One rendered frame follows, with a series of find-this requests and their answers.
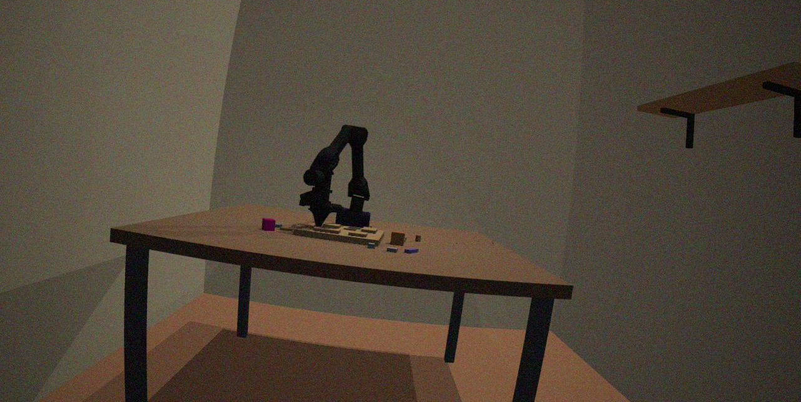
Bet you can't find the tan puzzle board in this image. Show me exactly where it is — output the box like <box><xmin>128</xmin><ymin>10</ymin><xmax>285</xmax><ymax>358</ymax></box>
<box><xmin>293</xmin><ymin>222</ymin><xmax>384</xmax><ymax>247</ymax></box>

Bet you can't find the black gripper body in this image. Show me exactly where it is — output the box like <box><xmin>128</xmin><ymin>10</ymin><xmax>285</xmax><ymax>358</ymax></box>
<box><xmin>308</xmin><ymin>186</ymin><xmax>343</xmax><ymax>212</ymax></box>

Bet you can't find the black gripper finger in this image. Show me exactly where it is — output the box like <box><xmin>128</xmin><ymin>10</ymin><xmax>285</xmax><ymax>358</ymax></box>
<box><xmin>309</xmin><ymin>209</ymin><xmax>319</xmax><ymax>226</ymax></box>
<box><xmin>315</xmin><ymin>210</ymin><xmax>331</xmax><ymax>227</ymax></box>

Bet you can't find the magenta cube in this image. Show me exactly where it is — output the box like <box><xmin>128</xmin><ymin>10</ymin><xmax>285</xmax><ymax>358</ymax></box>
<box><xmin>262</xmin><ymin>218</ymin><xmax>275</xmax><ymax>231</ymax></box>

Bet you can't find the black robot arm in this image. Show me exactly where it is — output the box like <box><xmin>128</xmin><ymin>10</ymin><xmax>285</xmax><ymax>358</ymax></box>
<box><xmin>300</xmin><ymin>125</ymin><xmax>370</xmax><ymax>214</ymax></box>

